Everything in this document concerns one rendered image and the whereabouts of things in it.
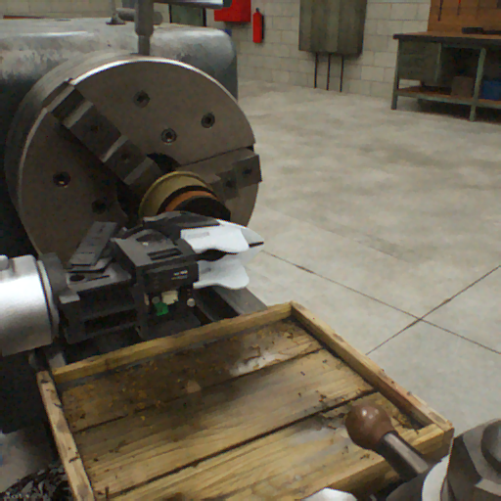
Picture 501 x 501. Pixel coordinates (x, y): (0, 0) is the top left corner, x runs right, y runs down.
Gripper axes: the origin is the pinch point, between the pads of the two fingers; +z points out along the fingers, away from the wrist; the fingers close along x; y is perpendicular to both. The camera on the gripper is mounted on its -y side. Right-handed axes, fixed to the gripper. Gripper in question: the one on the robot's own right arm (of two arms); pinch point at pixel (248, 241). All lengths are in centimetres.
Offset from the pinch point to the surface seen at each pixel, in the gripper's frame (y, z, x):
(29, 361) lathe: -34.4, -20.5, -29.4
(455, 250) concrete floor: -149, 213, -108
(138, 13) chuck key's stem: -23.2, -1.9, 20.6
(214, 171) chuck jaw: -14.2, 3.0, 3.3
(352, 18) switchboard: -610, 491, -6
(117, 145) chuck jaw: -14.0, -8.5, 7.9
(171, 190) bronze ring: -7.8, -5.0, 4.0
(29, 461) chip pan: -40, -24, -54
